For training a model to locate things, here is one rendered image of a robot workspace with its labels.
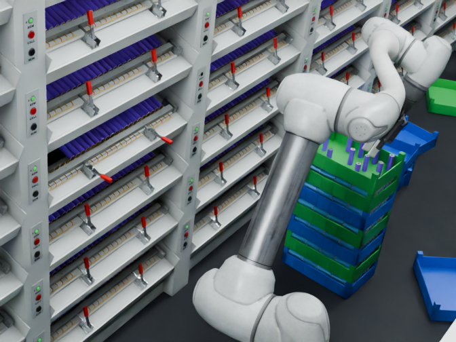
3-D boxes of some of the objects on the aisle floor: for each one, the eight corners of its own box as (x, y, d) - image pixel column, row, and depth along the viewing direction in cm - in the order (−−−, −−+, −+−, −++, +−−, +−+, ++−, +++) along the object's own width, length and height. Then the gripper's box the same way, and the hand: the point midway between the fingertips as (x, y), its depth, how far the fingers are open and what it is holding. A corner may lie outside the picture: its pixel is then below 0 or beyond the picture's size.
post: (187, 283, 312) (243, -250, 213) (172, 296, 305) (221, -248, 206) (145, 259, 320) (179, -264, 221) (129, 271, 314) (157, -262, 215)
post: (51, 398, 262) (41, -228, 163) (29, 417, 255) (4, -224, 156) (5, 366, 270) (-31, -247, 171) (-18, 384, 264) (-69, -244, 165)
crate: (484, 323, 311) (490, 307, 306) (430, 320, 309) (435, 304, 305) (462, 269, 336) (467, 253, 331) (412, 266, 334) (416, 250, 329)
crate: (374, 274, 327) (378, 258, 323) (346, 300, 313) (350, 283, 309) (310, 238, 341) (313, 222, 337) (281, 261, 328) (283, 245, 323)
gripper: (427, 110, 276) (387, 169, 284) (402, 86, 288) (364, 143, 297) (412, 104, 272) (371, 163, 280) (387, 80, 284) (348, 137, 293)
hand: (373, 144), depth 287 cm, fingers open, 3 cm apart
